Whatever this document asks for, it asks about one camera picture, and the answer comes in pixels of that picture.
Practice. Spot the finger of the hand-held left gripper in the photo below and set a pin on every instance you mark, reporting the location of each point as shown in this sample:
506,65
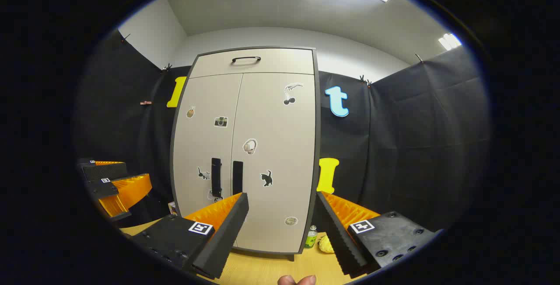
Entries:
131,191
105,171

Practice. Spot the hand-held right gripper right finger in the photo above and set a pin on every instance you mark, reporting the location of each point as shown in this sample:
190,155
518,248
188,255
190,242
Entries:
339,237

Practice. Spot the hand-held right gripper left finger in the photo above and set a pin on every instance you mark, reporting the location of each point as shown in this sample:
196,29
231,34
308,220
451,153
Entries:
227,232

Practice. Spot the grey cabinet door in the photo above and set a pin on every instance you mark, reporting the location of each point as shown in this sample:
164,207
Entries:
197,145
280,114

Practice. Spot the grey double-door shoe cabinet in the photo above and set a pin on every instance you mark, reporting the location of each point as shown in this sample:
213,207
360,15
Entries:
318,149

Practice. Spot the grey cabinet drawer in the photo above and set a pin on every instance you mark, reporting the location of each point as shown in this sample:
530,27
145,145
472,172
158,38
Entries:
284,62

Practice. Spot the green bottle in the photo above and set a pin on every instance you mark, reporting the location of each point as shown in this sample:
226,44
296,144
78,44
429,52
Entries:
311,239

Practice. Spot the small white box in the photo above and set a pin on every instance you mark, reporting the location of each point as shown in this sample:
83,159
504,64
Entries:
173,208

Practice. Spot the black backdrop cloth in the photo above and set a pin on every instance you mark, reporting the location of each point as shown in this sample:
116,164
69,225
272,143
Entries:
415,145

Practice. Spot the black cloth clip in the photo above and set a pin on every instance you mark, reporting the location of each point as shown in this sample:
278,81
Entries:
365,81
419,58
166,67
125,38

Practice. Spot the small ceiling light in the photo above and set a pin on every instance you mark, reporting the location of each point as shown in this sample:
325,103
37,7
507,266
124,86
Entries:
449,41

